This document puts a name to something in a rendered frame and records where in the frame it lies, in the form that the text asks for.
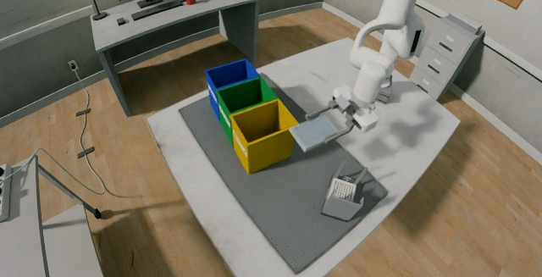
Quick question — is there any yellow recycle bin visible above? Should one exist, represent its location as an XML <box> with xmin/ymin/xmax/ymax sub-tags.
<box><xmin>230</xmin><ymin>99</ymin><xmax>298</xmax><ymax>174</ymax></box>

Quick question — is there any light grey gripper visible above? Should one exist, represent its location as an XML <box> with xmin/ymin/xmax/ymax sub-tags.
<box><xmin>305</xmin><ymin>86</ymin><xmax>379</xmax><ymax>144</ymax></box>

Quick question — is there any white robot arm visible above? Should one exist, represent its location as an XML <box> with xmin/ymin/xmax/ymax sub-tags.
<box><xmin>335</xmin><ymin>0</ymin><xmax>425</xmax><ymax>114</ymax></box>

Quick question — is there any green returns bin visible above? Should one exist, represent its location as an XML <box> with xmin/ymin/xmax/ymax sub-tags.
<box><xmin>215</xmin><ymin>76</ymin><xmax>278</xmax><ymax>146</ymax></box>

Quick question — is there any blue storage bin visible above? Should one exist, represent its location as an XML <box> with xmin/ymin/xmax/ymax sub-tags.
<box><xmin>204</xmin><ymin>59</ymin><xmax>261</xmax><ymax>123</ymax></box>

